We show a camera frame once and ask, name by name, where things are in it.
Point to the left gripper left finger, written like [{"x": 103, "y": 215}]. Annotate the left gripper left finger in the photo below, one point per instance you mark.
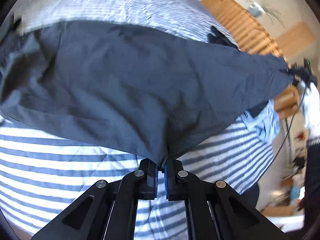
[{"x": 105, "y": 210}]

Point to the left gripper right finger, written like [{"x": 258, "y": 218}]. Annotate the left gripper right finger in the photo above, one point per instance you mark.
[{"x": 215, "y": 210}]

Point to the dark navy blue pants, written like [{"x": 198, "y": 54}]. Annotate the dark navy blue pants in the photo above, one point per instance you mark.
[{"x": 131, "y": 88}]

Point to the white gloved right hand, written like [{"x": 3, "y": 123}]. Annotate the white gloved right hand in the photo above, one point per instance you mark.
[{"x": 309, "y": 107}]

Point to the wooden door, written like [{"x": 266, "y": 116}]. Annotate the wooden door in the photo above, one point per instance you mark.
[{"x": 298, "y": 41}]

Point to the light blue denim jeans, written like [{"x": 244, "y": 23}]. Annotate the light blue denim jeans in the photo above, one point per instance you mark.
[{"x": 263, "y": 120}]

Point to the blue white striped bedspread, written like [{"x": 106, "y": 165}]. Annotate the blue white striped bedspread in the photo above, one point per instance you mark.
[{"x": 42, "y": 174}]

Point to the potted spider plant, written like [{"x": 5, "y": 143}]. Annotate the potted spider plant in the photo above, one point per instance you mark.
[{"x": 256, "y": 9}]

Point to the black jacket pink stripe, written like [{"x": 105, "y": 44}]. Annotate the black jacket pink stripe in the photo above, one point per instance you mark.
[{"x": 216, "y": 37}]

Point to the person's black trouser leg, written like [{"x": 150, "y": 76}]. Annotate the person's black trouser leg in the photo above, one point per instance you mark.
[{"x": 311, "y": 200}]

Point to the folded dark grey pants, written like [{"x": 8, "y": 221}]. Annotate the folded dark grey pants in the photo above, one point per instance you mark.
[{"x": 10, "y": 38}]

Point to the wooden slatted bed rail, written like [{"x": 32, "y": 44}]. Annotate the wooden slatted bed rail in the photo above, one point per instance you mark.
[{"x": 252, "y": 38}]

